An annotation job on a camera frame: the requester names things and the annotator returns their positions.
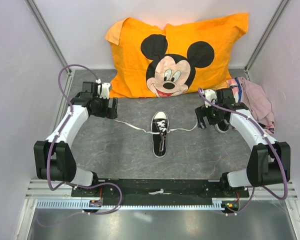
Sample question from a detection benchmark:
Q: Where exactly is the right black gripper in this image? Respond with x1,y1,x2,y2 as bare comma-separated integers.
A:
194,99,225,129

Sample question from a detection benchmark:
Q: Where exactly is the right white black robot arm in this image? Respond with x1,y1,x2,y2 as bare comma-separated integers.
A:
195,88,291,197

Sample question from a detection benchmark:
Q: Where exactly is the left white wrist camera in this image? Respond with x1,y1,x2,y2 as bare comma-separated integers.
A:
95,79,112,99

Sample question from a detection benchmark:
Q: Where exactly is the left aluminium frame post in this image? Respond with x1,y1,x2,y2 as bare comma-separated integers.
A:
25,0,68,67

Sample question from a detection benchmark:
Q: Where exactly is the white shoelace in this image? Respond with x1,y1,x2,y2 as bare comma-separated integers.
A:
114,119,198,135

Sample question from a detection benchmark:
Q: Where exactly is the white tape scrap on base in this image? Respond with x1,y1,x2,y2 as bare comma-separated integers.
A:
148,188,172,196

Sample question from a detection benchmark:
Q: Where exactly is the slotted grey cable duct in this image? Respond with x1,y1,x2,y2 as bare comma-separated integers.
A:
36,199,236,211

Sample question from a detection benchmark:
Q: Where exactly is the orange Mickey Mouse pillow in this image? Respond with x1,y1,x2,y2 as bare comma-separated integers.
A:
105,12,249,98

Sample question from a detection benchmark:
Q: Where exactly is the aluminium frame post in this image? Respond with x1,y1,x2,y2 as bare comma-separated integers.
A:
25,0,68,67
244,0,291,75

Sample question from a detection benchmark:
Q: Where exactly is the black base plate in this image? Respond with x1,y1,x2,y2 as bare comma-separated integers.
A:
71,178,250,207

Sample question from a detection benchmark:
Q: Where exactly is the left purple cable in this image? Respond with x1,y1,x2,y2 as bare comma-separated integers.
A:
35,64,123,228

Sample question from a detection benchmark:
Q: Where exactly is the aluminium front rail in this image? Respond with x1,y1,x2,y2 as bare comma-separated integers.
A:
26,179,298,201

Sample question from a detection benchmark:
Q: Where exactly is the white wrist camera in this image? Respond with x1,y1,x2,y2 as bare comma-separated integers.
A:
95,79,112,99
198,88,217,108

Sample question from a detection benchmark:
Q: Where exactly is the pink folded cloth pile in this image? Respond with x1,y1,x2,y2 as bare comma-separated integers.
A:
226,77,275,135

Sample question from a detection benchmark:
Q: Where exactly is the black canvas sneaker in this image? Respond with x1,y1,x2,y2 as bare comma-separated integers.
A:
151,111,169,158

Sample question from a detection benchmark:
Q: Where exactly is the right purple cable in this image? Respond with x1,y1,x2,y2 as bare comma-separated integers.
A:
198,87,291,217

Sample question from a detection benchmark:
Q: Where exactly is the purple cable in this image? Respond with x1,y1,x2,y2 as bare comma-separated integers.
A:
198,87,291,217
35,64,123,228

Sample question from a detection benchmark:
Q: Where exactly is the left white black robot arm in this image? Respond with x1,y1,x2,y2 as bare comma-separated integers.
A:
33,80,118,197

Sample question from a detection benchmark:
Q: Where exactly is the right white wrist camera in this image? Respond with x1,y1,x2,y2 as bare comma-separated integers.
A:
198,88,217,108

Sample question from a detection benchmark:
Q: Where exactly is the right aluminium frame post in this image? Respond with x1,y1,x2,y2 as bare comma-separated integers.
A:
244,0,291,75

